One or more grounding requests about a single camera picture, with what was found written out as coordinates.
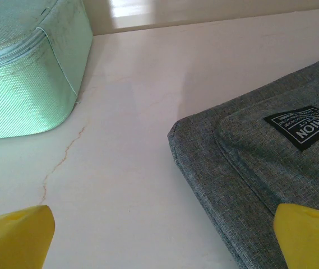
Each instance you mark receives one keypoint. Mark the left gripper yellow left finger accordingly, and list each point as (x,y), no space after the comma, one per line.
(13,241)

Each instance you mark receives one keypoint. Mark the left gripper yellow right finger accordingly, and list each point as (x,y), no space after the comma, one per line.
(310,241)

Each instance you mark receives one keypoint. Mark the grey fabric backpack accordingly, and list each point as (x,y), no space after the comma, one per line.
(254,173)

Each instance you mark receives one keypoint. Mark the mint green zipped case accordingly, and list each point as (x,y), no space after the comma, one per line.
(22,84)

